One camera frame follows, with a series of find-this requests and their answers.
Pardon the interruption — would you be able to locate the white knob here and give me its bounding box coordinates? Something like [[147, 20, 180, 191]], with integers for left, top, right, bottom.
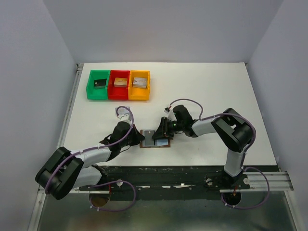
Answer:
[[116, 181, 123, 187], [205, 178, 213, 186]]

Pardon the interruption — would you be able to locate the tan card stack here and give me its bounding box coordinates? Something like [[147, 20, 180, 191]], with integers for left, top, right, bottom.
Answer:
[[114, 77, 127, 88]]

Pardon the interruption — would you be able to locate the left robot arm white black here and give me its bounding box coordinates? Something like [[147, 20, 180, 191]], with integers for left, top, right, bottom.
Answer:
[[35, 121, 145, 200]]

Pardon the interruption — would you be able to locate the aluminium frame rail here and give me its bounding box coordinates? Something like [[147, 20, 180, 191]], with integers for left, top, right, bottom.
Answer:
[[28, 63, 295, 231]]

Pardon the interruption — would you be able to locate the brown leather card holder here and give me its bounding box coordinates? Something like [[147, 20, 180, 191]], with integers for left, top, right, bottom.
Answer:
[[140, 130, 171, 148]]

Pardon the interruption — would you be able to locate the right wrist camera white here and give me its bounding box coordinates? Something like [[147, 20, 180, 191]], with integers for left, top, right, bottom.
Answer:
[[164, 105, 177, 121]]

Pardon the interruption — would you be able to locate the right white knob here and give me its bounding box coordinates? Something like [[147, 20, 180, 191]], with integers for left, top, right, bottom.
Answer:
[[205, 178, 213, 186]]

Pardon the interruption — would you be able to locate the orange plastic bin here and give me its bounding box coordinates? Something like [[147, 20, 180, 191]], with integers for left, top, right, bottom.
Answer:
[[128, 70, 151, 101]]

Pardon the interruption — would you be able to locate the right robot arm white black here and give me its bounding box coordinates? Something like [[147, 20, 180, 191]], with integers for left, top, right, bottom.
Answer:
[[152, 105, 256, 189]]

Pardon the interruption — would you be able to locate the red plastic bin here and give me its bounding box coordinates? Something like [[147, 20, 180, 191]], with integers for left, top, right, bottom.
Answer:
[[107, 70, 130, 101]]

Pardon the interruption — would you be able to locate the left white knob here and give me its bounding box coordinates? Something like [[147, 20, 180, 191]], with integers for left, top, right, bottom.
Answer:
[[116, 181, 123, 187]]

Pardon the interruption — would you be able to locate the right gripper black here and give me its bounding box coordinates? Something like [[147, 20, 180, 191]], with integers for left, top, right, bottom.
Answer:
[[151, 116, 184, 140]]

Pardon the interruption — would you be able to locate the black VIP card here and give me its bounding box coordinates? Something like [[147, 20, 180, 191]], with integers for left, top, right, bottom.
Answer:
[[142, 130, 155, 147]]

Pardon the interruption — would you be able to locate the silver card stack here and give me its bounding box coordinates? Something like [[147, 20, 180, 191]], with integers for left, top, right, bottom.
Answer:
[[132, 77, 147, 89]]

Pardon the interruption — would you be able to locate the green plastic bin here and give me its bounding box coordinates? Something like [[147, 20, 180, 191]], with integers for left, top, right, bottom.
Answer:
[[86, 70, 110, 101]]

